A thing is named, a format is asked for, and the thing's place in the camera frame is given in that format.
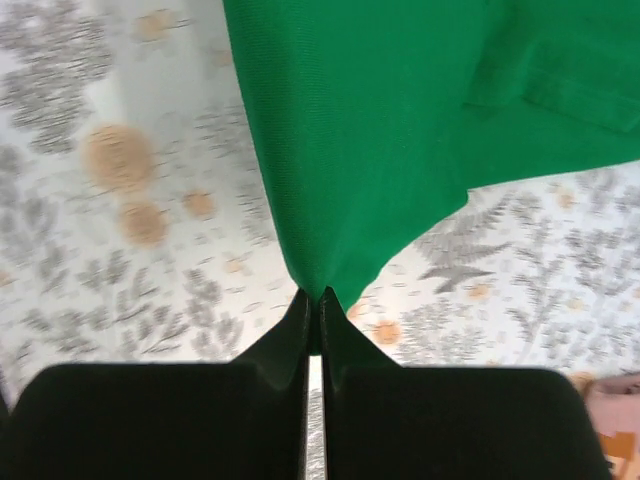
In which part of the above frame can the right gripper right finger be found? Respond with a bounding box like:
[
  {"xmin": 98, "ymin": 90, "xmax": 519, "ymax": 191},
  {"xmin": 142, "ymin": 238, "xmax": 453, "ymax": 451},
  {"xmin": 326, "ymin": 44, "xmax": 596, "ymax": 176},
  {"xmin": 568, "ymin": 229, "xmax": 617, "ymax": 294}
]
[{"xmin": 318, "ymin": 290, "xmax": 610, "ymax": 480}]

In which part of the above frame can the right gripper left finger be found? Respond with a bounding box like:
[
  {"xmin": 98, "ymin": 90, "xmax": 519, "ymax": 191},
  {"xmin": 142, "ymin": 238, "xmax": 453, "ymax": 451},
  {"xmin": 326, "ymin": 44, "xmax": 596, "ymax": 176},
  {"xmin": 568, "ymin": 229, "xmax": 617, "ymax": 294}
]
[{"xmin": 1, "ymin": 292, "xmax": 310, "ymax": 479}]

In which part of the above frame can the green t-shirt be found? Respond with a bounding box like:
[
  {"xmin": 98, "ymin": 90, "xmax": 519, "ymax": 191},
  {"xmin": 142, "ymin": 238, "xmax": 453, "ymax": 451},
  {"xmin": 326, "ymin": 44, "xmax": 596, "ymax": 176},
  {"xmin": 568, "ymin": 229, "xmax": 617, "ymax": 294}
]
[{"xmin": 219, "ymin": 0, "xmax": 640, "ymax": 351}]

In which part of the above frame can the floral patterned table mat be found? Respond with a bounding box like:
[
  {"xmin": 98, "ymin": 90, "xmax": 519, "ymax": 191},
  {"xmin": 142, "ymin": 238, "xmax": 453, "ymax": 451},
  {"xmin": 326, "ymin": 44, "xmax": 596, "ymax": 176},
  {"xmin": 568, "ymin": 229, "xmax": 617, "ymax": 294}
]
[{"xmin": 1, "ymin": 1, "xmax": 639, "ymax": 479}]

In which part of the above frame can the pink folded t-shirt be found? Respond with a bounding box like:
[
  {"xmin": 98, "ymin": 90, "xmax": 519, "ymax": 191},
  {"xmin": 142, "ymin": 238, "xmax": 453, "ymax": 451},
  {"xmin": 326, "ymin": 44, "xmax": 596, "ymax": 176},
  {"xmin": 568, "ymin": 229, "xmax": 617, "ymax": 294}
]
[{"xmin": 585, "ymin": 373, "xmax": 640, "ymax": 480}]

